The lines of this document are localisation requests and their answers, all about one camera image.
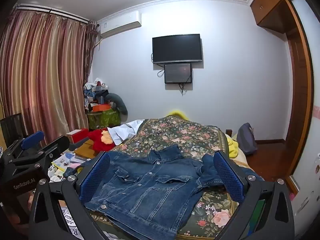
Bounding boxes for blue denim jacket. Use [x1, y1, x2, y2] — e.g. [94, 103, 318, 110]
[64, 145, 264, 234]

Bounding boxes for red box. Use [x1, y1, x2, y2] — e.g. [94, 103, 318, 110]
[66, 129, 89, 143]

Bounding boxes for white wardrobe door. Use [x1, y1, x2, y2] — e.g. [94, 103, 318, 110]
[291, 0, 320, 220]

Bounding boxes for person's left forearm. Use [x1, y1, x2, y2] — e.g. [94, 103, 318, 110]
[0, 192, 35, 233]

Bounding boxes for red plush toy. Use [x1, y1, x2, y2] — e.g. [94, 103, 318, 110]
[87, 127, 116, 152]

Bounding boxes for green patterned box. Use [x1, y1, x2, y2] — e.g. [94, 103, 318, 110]
[87, 107, 121, 130]

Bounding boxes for floral green blanket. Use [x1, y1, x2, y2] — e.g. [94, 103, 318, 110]
[90, 116, 250, 240]

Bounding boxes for stack of booklets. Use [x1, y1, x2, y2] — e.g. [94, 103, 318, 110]
[51, 152, 86, 171]

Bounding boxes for yellow bed sheet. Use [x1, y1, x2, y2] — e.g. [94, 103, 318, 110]
[224, 133, 248, 159]

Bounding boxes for white printed bag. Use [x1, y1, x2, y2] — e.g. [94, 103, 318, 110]
[59, 200, 84, 240]

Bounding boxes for black chair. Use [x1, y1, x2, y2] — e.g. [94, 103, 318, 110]
[0, 113, 23, 144]

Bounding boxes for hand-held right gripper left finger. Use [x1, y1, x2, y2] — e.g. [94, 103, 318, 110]
[29, 151, 112, 240]

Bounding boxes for orange box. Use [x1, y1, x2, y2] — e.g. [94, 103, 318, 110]
[92, 104, 112, 112]

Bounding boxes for wooden overhead cabinet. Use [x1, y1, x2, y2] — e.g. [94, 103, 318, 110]
[250, 0, 297, 34]

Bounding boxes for grey plush pillow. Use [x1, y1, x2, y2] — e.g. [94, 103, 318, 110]
[107, 93, 128, 115]

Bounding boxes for small black monitor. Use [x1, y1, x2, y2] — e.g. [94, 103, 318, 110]
[164, 63, 192, 84]

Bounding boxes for white air conditioner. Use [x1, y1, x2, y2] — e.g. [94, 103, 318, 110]
[99, 11, 142, 39]

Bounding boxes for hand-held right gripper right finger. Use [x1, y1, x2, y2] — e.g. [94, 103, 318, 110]
[212, 150, 295, 240]

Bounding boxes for wooden door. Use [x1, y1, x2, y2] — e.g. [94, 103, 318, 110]
[285, 0, 314, 177]

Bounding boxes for curtain rod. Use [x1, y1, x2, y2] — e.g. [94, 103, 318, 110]
[15, 4, 91, 23]

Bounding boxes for pile of mixed clutter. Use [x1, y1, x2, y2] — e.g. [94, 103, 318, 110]
[83, 78, 110, 110]

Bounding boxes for white cloth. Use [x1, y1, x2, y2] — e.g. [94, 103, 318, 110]
[107, 119, 144, 145]

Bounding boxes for grey backpack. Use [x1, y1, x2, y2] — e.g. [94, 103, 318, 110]
[236, 122, 258, 155]

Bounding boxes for large black television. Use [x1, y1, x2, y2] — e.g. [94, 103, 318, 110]
[152, 34, 203, 64]

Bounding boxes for white plastic clutter pile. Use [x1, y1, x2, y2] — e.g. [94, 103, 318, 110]
[49, 166, 69, 183]

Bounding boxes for yellow plush cloth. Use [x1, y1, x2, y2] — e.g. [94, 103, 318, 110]
[167, 109, 190, 121]

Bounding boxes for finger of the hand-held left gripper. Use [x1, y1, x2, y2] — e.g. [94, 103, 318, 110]
[4, 131, 45, 160]
[9, 135, 70, 168]

